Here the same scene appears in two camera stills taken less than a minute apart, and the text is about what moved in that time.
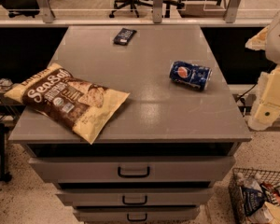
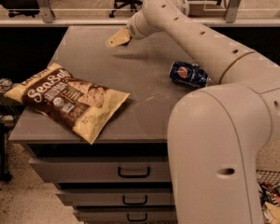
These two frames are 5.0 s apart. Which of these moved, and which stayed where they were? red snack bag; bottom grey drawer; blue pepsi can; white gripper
Moved: white gripper
Stayed: bottom grey drawer; red snack bag; blue pepsi can
